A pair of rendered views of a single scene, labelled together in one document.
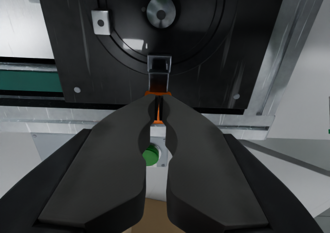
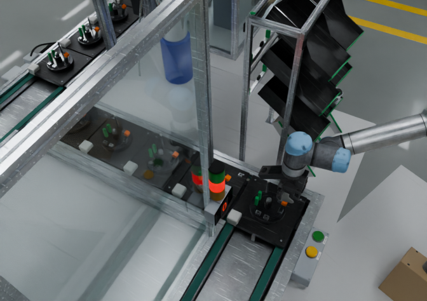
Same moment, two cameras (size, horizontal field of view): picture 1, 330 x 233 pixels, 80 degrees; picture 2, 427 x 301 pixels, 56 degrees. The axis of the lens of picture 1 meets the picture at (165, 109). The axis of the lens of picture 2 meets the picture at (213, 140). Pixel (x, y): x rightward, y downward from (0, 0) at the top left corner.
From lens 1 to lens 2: 1.44 m
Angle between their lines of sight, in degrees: 60
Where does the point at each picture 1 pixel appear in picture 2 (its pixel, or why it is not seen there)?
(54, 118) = (289, 258)
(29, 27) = (257, 254)
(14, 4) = (250, 254)
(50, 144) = (300, 269)
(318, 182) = (389, 183)
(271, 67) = not seen: hidden behind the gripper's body
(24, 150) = not seen: outside the picture
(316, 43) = not seen: hidden behind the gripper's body
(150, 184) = (367, 272)
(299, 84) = (316, 187)
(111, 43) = (271, 220)
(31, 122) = (288, 268)
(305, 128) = (342, 187)
